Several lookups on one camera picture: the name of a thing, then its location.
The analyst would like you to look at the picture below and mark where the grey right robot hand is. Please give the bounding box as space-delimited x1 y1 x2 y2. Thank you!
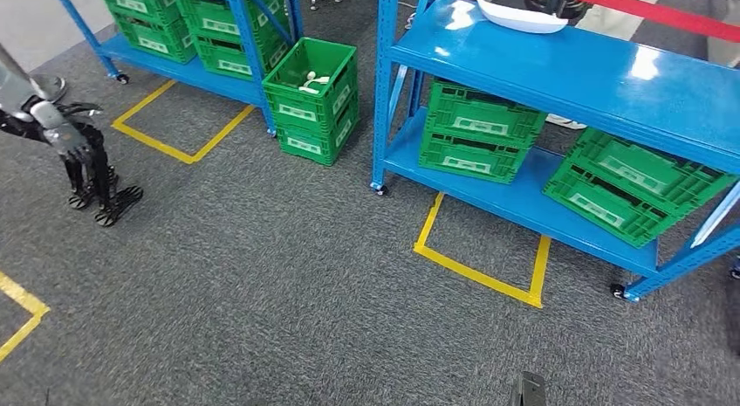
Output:
508 371 547 406

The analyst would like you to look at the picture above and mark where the standing humanoid robot hand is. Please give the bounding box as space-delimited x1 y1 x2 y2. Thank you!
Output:
43 122 93 164

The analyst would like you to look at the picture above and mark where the blue steel shelf rack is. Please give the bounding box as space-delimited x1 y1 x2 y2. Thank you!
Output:
369 0 740 303
49 0 305 139

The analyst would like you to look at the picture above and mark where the white plastic trim part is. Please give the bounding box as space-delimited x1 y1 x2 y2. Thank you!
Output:
474 0 569 34

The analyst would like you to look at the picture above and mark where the standing humanoid robot body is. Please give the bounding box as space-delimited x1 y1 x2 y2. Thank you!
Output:
0 41 145 228

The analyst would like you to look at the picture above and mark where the yellow floor tape square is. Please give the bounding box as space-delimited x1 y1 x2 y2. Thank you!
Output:
413 192 552 310
111 79 256 166
0 271 51 364

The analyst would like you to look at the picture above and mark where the green open plastic crate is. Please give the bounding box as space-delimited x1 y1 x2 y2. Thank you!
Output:
263 37 359 139

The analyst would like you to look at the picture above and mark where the person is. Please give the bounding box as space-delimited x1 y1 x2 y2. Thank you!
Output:
545 0 666 131

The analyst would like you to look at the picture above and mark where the red barrier belt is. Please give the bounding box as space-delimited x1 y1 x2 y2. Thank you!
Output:
569 0 740 43

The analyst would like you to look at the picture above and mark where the chrome barrier post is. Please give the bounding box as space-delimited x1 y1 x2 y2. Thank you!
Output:
0 41 67 104

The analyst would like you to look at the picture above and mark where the white cable with plug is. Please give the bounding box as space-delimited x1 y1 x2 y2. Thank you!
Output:
298 70 332 96

